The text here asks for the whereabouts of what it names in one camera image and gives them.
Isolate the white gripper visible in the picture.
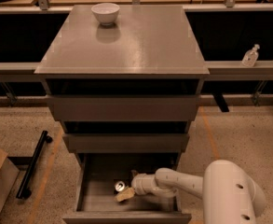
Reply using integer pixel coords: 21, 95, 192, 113
115, 170, 157, 203

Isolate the dark pepsi can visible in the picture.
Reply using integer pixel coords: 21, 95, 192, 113
114, 180, 127, 193

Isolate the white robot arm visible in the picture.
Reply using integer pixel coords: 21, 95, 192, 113
115, 160, 266, 224

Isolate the grey open bottom drawer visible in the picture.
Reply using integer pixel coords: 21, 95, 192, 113
62, 153, 191, 224

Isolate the grey middle drawer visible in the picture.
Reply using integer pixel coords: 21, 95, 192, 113
63, 133, 189, 153

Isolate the grey drawer cabinet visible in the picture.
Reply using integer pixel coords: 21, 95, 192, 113
35, 5, 208, 224

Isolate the grey top drawer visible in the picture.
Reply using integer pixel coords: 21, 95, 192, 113
46, 95, 198, 121

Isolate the black metal bar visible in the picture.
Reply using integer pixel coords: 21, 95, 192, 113
16, 131, 52, 199

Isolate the white ceramic bowl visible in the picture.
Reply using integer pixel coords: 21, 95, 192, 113
91, 3, 120, 25

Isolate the grey metal rail frame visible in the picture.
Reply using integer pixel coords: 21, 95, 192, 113
0, 4, 273, 80

